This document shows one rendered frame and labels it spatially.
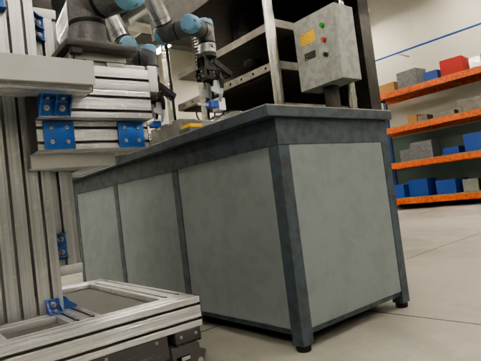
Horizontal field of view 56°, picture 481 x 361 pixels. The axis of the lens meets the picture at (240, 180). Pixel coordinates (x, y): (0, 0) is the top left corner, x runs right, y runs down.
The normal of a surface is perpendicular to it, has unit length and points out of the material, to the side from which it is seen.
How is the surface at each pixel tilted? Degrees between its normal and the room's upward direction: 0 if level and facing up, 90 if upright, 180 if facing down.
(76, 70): 90
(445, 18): 90
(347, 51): 90
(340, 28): 90
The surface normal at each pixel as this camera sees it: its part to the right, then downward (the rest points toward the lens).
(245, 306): -0.77, 0.07
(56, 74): 0.61, -0.11
